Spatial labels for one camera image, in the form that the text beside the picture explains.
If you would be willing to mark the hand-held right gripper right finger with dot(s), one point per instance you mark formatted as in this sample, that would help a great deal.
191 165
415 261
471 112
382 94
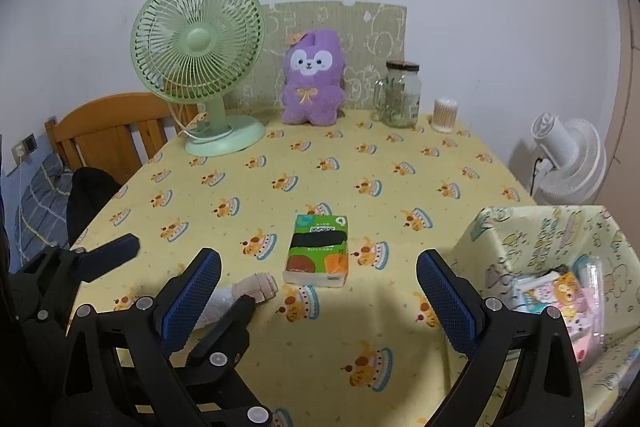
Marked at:
447 302

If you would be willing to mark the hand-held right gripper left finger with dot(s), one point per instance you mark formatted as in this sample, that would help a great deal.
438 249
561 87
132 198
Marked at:
192 302

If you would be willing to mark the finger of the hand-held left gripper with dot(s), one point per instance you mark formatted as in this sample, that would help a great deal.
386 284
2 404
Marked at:
225 332
112 254

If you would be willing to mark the small white plastic packet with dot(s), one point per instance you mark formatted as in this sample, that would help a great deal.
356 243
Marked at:
255 288

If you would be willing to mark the large white pack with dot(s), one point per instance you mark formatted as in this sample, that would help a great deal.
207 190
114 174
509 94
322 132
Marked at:
530 281

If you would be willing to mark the yellow printed storage box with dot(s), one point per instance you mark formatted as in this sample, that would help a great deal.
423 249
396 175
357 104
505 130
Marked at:
540 237

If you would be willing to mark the green orange tissue pack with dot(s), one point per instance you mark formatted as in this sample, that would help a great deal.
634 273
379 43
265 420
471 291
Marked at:
316 252

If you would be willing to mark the cartoon printed tissue packet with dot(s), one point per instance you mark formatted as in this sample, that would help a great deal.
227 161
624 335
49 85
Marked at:
570 292

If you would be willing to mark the pink transparent packet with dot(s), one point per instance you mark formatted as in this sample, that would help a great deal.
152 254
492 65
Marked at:
592 269

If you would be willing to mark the black cloth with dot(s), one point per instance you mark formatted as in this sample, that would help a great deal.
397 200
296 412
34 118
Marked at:
92 202

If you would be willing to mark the blue plaid bedding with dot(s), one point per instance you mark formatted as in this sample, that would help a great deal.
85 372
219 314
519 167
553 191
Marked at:
40 202

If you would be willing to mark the orange wooden slatted headboard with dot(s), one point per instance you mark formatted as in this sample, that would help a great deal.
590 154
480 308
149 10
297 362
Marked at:
110 132

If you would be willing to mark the yellow printed tablecloth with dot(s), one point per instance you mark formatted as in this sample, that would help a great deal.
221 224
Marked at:
350 187

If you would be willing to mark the white standing fan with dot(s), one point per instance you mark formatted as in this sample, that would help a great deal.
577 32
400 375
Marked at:
570 162

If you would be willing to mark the cotton swab container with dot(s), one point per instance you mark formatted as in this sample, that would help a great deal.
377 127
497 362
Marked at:
444 116

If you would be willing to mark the glass jar with brown lid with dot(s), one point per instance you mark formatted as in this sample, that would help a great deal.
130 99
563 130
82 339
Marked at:
400 97

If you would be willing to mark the green desk fan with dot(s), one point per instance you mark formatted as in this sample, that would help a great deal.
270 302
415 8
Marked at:
197 42

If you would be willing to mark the purple plush toy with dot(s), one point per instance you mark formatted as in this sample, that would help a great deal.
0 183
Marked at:
312 92

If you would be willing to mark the beige patterned cardboard panel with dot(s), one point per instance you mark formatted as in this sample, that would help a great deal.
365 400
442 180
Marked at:
370 32

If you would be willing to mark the wall socket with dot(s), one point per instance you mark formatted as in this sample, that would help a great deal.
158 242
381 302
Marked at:
24 149

